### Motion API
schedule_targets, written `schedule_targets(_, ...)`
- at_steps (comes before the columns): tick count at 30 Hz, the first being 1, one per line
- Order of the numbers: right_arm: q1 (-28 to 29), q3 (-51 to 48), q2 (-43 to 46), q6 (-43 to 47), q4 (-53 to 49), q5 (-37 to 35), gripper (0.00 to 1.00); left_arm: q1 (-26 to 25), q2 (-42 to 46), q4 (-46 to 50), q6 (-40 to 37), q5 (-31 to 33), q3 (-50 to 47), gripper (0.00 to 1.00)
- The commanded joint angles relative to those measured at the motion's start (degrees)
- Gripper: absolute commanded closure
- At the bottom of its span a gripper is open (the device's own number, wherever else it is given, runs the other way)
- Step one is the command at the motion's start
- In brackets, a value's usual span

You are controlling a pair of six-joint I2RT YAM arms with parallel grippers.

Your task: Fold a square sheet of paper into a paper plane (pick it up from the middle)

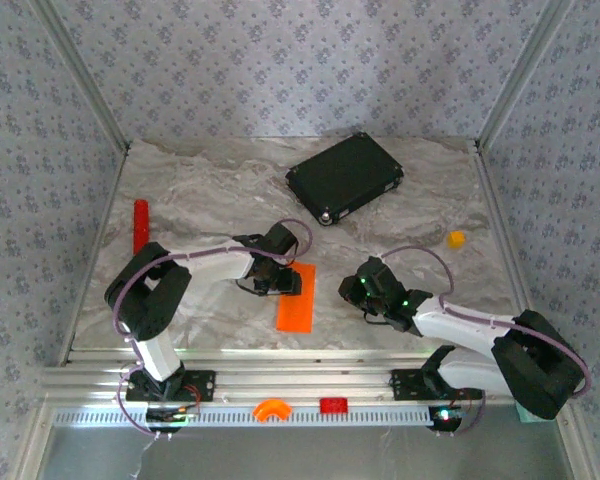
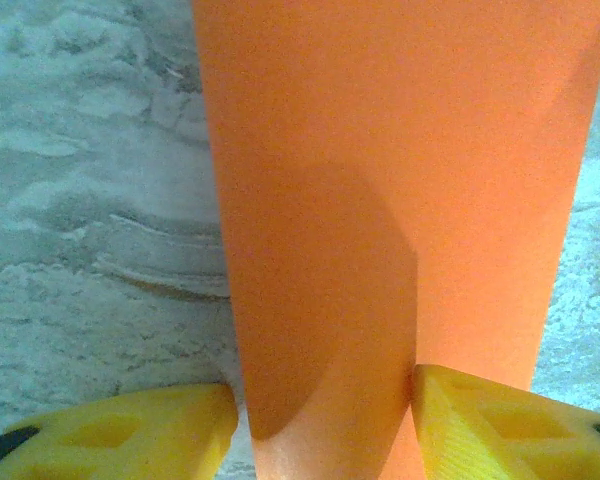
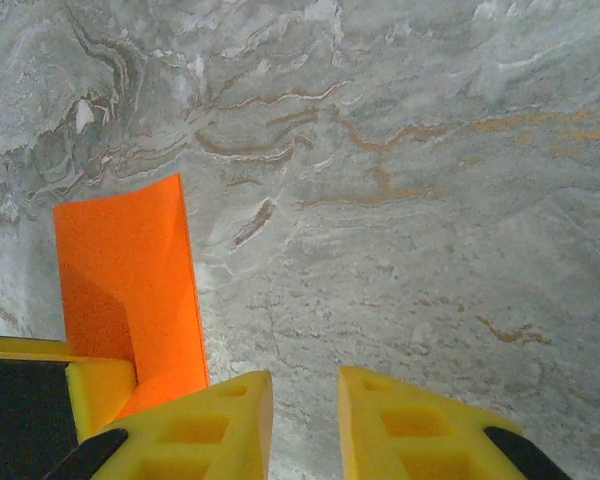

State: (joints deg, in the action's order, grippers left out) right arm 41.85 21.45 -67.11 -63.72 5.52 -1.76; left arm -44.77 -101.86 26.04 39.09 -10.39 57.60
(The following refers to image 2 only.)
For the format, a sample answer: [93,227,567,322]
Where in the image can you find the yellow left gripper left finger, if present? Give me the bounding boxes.
[0,382,239,480]

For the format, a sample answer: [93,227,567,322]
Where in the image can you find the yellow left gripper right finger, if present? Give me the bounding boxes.
[410,363,600,480]

